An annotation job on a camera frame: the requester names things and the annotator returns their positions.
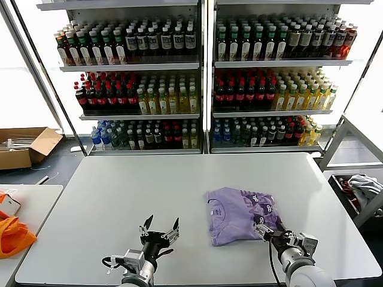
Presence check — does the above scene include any black storage bin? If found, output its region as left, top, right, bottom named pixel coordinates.
left=328, top=173, right=383, bottom=216

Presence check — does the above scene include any dark metal frame post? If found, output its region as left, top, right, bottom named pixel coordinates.
left=318, top=29, right=383, bottom=158
left=10, top=0, right=90, bottom=157

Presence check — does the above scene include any purple printed t-shirt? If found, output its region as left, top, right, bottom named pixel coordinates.
left=205, top=187, right=285, bottom=248

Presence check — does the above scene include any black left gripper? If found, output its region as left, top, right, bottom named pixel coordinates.
left=138, top=214, right=181, bottom=261

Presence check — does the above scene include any white side table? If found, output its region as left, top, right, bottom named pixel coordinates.
left=0, top=184, right=65, bottom=287

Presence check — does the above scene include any beige label dark bottle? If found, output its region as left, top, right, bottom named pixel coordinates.
left=300, top=24, right=314, bottom=59
left=288, top=24, right=302, bottom=59

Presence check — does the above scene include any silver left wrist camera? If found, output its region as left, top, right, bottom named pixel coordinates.
left=124, top=249, right=145, bottom=268

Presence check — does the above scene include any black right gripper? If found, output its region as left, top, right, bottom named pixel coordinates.
left=253, top=223, right=297, bottom=251

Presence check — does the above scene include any red cap cola bottle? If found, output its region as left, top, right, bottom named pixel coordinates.
left=256, top=80, right=268, bottom=110
left=126, top=83, right=138, bottom=112
left=235, top=80, right=247, bottom=110
left=224, top=80, right=236, bottom=111
left=115, top=83, right=128, bottom=112
left=106, top=83, right=118, bottom=112
left=85, top=84, right=98, bottom=112
left=245, top=80, right=257, bottom=110
left=74, top=84, right=88, bottom=112
left=266, top=79, right=278, bottom=110
left=95, top=83, right=108, bottom=112
left=214, top=80, right=226, bottom=111

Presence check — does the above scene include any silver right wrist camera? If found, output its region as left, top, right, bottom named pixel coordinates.
left=298, top=234, right=319, bottom=258

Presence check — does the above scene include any light grey window beam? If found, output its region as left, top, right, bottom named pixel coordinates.
left=0, top=0, right=65, bottom=135

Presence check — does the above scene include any grey metal shelving unit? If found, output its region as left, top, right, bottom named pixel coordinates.
left=37, top=0, right=206, bottom=156
left=208, top=0, right=375, bottom=155

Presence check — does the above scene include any white cap dark bottle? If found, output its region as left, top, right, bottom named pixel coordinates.
left=172, top=26, right=185, bottom=57
left=148, top=26, right=160, bottom=58
left=136, top=27, right=149, bottom=59
left=184, top=26, right=197, bottom=57
left=125, top=27, right=138, bottom=59
left=160, top=26, right=173, bottom=57

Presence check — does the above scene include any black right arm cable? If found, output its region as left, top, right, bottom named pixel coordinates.
left=268, top=239, right=284, bottom=285

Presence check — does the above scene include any red drink bottle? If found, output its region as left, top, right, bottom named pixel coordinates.
left=341, top=26, right=359, bottom=60
left=332, top=25, right=348, bottom=59

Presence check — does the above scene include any grey metal frame table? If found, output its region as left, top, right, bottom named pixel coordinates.
left=318, top=113, right=383, bottom=168

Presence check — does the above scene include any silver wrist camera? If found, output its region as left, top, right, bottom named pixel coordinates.
left=124, top=249, right=145, bottom=268
left=298, top=234, right=319, bottom=258

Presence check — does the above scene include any grey white garment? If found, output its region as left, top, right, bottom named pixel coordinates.
left=346, top=175, right=383, bottom=210

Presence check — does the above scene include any dark label drink bottle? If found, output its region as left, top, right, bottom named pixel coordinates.
left=322, top=24, right=338, bottom=58
left=311, top=24, right=326, bottom=58

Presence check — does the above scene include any brown cardboard box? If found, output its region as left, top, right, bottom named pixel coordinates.
left=0, top=127, right=63, bottom=170

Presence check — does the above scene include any white and orange carton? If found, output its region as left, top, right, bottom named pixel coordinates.
left=0, top=188, right=22, bottom=216

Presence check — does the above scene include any yellow juice bottle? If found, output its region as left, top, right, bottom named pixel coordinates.
left=314, top=84, right=330, bottom=111
left=137, top=88, right=149, bottom=115
left=147, top=88, right=159, bottom=115
left=189, top=86, right=200, bottom=114
left=157, top=87, right=169, bottom=115
left=273, top=84, right=288, bottom=111
left=284, top=84, right=299, bottom=111
left=324, top=85, right=339, bottom=110
left=294, top=84, right=309, bottom=111
left=168, top=87, right=179, bottom=114
left=178, top=86, right=190, bottom=114
left=305, top=84, right=320, bottom=111

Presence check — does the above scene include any red garment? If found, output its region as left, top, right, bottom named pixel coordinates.
left=341, top=179, right=361, bottom=215

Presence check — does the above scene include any orange fabric bag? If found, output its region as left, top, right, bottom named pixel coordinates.
left=0, top=210, right=38, bottom=259

